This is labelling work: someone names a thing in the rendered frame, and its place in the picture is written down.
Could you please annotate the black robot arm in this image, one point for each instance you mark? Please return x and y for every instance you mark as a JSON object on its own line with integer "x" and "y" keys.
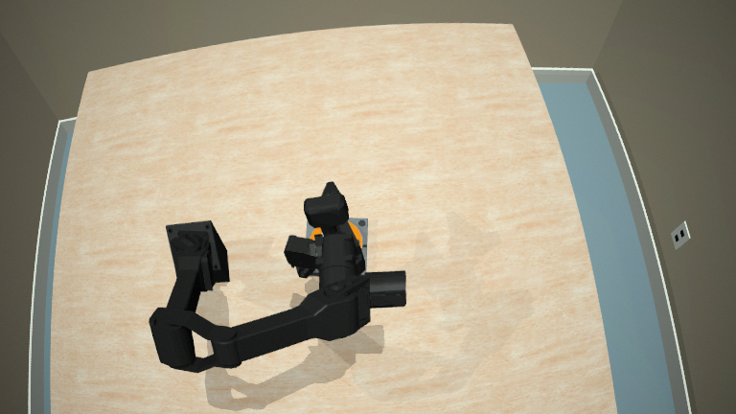
{"x": 339, "y": 308}

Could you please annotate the orange round plate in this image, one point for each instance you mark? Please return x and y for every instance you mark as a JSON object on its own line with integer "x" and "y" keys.
{"x": 354, "y": 229}

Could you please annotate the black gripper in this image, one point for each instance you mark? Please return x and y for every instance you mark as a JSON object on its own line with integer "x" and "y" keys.
{"x": 340, "y": 246}

